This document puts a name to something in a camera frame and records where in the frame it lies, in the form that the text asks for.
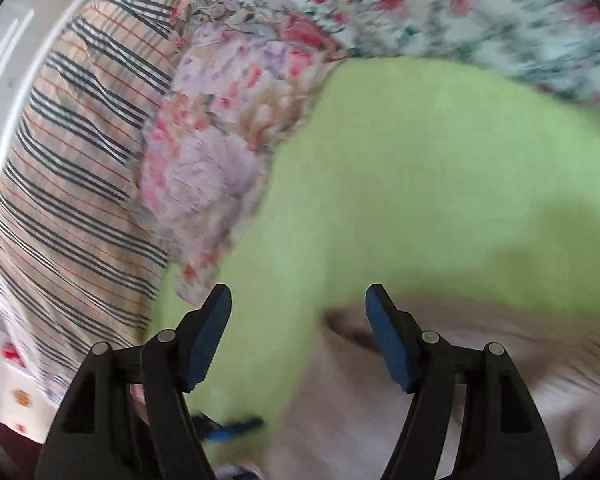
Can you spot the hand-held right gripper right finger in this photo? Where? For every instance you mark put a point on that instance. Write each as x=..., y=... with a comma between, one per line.
x=386, y=335

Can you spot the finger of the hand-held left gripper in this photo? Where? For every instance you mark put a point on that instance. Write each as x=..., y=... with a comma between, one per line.
x=230, y=430

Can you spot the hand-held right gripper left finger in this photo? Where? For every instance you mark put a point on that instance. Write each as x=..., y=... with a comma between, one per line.
x=211, y=332

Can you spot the beige knit sweater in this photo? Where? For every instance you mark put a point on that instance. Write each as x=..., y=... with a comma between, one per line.
x=350, y=410

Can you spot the green bed sheet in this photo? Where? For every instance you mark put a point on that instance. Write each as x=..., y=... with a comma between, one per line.
x=420, y=180

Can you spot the purple pink floral pillow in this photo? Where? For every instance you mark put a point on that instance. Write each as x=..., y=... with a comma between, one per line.
x=210, y=150

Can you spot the plaid striped blanket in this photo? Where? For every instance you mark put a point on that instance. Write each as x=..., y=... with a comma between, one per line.
x=75, y=200

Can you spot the dark red cloth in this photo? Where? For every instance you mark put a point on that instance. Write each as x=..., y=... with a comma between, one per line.
x=5, y=440

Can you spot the rose print bed sheet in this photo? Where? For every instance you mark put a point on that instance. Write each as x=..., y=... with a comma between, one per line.
x=455, y=10

